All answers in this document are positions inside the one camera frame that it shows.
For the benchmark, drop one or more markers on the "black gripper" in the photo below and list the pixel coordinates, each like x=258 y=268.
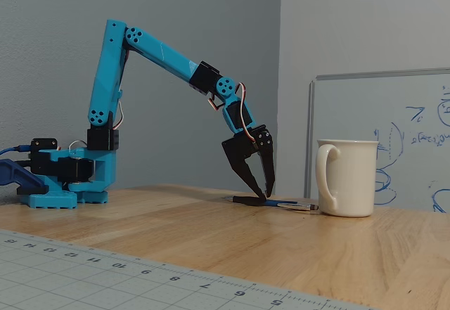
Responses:
x=240 y=149

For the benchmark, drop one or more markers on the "blue and black pen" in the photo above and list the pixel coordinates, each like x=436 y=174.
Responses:
x=281 y=203

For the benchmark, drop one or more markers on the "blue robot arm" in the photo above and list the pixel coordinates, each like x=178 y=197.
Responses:
x=105 y=78

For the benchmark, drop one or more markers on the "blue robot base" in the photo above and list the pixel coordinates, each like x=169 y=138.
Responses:
x=102 y=169

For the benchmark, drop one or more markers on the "white ceramic mug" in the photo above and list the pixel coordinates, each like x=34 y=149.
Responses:
x=351 y=176

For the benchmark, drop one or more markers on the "whiteboard with blue writing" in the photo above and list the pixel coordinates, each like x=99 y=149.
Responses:
x=351 y=106

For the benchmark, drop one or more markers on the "black motor controller board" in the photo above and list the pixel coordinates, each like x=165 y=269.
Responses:
x=42 y=145

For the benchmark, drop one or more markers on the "grey gridded cutting mat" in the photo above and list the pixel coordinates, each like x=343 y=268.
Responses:
x=70 y=282

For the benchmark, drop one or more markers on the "dark blue table clamp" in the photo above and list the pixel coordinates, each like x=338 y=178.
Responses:
x=14 y=176

